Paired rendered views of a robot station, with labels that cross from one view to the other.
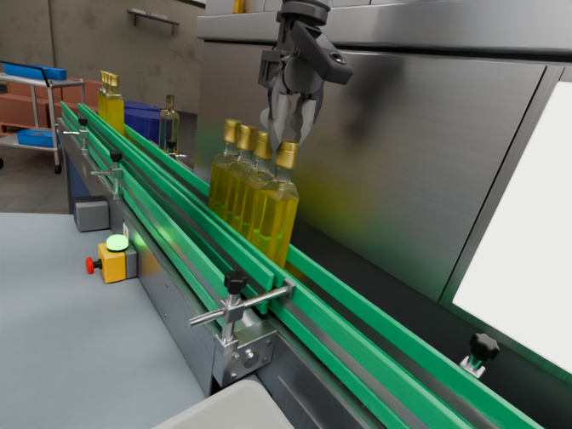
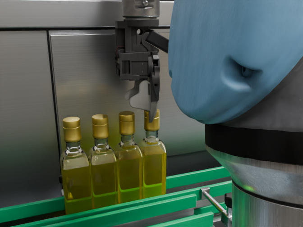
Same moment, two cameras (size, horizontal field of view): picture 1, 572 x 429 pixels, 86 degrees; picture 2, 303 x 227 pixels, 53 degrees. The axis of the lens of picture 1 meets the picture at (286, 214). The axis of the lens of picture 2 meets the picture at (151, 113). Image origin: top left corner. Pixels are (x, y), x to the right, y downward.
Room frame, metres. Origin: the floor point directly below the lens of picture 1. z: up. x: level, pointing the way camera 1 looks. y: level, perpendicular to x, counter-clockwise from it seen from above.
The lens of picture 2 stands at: (0.27, 0.61, 1.36)
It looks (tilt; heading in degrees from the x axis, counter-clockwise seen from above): 18 degrees down; 294
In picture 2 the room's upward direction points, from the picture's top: straight up
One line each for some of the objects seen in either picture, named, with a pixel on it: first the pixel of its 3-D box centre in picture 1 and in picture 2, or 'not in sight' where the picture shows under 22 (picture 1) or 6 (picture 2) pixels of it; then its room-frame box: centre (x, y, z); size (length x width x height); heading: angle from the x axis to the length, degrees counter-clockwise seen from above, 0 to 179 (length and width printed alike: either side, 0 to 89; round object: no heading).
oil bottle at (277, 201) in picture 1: (271, 232); (151, 179); (0.52, 0.02, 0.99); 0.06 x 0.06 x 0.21; 43
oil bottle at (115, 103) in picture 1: (115, 110); not in sight; (1.34, 0.81, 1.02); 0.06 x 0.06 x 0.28; 44
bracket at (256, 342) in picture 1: (246, 352); not in sight; (0.37, 0.02, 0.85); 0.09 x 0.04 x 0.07; 134
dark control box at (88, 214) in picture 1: (91, 213); not in sight; (0.81, 0.57, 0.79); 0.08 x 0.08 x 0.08; 44
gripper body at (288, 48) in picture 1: (294, 54); (137, 50); (0.55, 0.04, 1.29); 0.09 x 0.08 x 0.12; 37
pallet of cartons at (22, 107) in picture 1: (61, 106); not in sight; (4.45, 3.50, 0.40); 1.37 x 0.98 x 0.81; 114
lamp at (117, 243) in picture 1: (117, 242); not in sight; (0.62, 0.38, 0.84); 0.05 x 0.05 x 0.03
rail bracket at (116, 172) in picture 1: (106, 177); not in sight; (0.75, 0.48, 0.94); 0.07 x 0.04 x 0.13; 134
